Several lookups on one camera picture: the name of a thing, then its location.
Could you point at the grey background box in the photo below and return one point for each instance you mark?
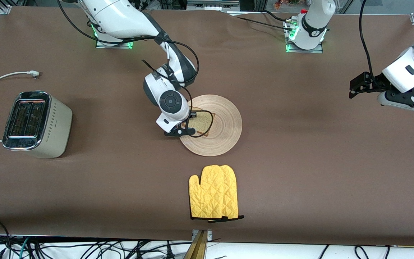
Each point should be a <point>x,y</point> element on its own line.
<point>212,4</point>

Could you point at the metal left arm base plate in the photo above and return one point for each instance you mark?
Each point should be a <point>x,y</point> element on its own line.
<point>304,51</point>

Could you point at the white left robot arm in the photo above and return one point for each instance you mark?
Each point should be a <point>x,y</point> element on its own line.
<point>313,25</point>

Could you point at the colourful background item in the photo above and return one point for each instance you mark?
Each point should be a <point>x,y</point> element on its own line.
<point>286,3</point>

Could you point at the cream and chrome toaster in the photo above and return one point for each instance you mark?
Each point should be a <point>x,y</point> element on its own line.
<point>54,126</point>

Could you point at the round light wooden plate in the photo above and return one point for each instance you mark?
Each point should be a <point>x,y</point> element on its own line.
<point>225,126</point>

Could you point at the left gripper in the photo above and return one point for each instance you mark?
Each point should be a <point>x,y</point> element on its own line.
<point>376,84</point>

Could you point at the silver rail bracket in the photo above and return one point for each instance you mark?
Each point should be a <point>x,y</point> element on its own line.
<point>210,235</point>

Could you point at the slice of bread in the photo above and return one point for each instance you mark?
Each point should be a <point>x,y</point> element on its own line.
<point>201,124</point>

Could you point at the gold aluminium rail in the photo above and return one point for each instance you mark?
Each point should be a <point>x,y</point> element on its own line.
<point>198,248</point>

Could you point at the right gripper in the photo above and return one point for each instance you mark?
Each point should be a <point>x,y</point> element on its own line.
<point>191,115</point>

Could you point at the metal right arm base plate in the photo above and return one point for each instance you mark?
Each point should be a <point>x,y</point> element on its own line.
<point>113,46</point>

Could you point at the yellow quilted oven mitt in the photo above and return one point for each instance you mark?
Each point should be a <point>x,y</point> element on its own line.
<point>207,194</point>
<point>231,190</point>

